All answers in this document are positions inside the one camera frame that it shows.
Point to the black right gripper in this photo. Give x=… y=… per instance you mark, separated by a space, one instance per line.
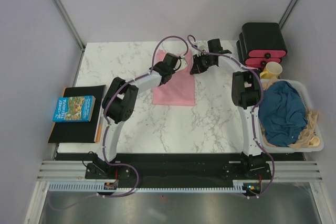
x=196 y=68

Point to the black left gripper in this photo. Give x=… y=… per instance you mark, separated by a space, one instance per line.
x=174 y=70

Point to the pink t shirt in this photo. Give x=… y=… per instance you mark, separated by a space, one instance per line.
x=179 y=90

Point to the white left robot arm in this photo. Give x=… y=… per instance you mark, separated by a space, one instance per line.
x=119 y=102

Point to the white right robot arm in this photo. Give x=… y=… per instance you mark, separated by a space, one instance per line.
x=247 y=92

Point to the black pink drawer unit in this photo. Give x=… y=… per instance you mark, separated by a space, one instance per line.
x=260 y=43

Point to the yellow mug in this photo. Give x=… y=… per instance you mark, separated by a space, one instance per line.
x=272 y=69

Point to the blue t shirt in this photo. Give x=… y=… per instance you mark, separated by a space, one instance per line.
x=282 y=114

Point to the black orange notebook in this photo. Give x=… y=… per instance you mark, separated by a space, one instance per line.
x=79 y=132

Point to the blue treehouse book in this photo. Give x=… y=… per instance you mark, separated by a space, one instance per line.
x=74 y=109

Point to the beige t shirt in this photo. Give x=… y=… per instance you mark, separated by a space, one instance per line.
x=312 y=129

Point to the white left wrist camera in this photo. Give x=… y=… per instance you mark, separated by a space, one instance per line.
x=185 y=60

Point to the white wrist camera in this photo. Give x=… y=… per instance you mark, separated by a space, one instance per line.
x=185 y=60
x=201 y=48

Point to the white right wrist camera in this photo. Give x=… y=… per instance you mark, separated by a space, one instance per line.
x=201 y=48

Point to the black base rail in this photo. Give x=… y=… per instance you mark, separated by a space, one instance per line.
x=179 y=170

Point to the left aluminium frame post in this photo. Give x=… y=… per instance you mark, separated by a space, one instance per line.
x=70 y=25

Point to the white slotted cable duct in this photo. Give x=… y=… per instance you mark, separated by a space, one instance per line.
x=106 y=187

